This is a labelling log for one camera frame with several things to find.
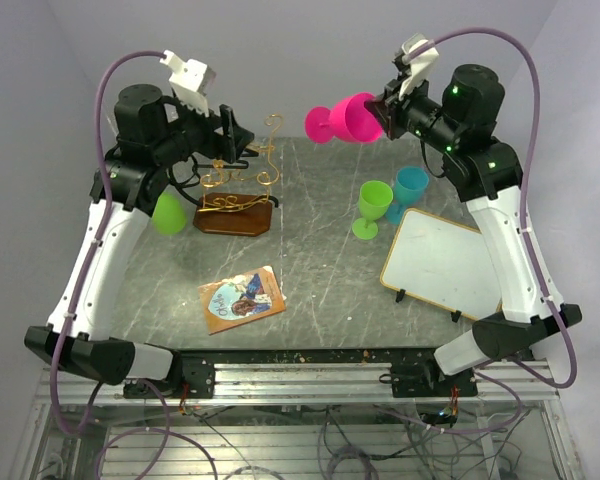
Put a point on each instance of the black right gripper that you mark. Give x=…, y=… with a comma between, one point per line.
x=390, y=115

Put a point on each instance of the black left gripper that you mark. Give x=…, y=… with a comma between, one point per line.
x=229, y=146

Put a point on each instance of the pink plastic wine glass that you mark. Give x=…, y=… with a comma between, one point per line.
x=348, y=120

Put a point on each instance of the light green plastic wine glass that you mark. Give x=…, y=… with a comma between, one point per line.
x=169, y=217

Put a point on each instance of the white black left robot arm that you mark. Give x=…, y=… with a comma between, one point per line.
x=155, y=132

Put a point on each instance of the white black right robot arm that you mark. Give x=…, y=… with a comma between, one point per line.
x=489, y=180

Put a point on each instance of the blue plastic wine glass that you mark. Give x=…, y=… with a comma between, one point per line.
x=409, y=186

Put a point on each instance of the Othello picture book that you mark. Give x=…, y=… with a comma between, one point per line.
x=241, y=299

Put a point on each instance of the small framed whiteboard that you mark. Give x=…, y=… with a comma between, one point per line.
x=442, y=263

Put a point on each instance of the gold wire wine glass rack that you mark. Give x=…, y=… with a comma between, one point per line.
x=240, y=202

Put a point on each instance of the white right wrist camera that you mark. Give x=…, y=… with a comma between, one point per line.
x=415, y=60

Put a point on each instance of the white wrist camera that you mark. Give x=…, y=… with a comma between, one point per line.
x=189, y=81
x=415, y=60

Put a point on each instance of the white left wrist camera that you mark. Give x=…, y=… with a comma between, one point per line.
x=189, y=81

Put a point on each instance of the aluminium extrusion rail base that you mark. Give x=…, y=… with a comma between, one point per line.
x=243, y=384

